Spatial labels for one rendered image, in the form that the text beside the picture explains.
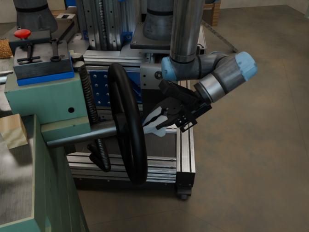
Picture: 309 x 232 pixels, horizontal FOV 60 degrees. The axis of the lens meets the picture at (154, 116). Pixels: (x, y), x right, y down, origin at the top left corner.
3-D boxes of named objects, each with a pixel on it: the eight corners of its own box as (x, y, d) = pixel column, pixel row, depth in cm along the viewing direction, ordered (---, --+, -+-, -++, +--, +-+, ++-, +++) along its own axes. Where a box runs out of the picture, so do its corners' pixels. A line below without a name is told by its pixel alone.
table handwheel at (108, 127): (163, 203, 52) (136, 52, 48) (56, 235, 47) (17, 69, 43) (134, 165, 80) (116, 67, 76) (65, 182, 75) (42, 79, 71)
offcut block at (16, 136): (28, 143, 46) (20, 126, 43) (8, 149, 45) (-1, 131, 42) (25, 130, 48) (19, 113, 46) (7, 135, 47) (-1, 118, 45)
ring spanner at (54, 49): (62, 61, 47) (61, 59, 47) (50, 63, 47) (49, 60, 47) (59, 39, 55) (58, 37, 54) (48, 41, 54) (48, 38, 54)
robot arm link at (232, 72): (249, 69, 79) (264, 76, 72) (218, 89, 81) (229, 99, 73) (237, 46, 76) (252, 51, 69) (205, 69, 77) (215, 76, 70)
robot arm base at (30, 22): (28, 22, 113) (20, -3, 107) (63, 23, 112) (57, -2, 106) (10, 36, 101) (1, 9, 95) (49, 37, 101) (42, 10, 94)
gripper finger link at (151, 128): (151, 147, 77) (177, 130, 76) (140, 137, 73) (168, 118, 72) (148, 140, 80) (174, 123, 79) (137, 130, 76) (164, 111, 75)
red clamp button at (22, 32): (31, 37, 52) (29, 32, 51) (14, 40, 51) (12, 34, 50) (31, 32, 54) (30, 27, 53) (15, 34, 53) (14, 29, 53)
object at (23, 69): (74, 77, 51) (68, 50, 48) (12, 87, 48) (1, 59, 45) (69, 49, 61) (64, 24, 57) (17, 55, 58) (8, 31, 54)
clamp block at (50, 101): (88, 117, 56) (80, 80, 50) (19, 130, 53) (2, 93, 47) (80, 81, 67) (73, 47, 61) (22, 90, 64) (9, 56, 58)
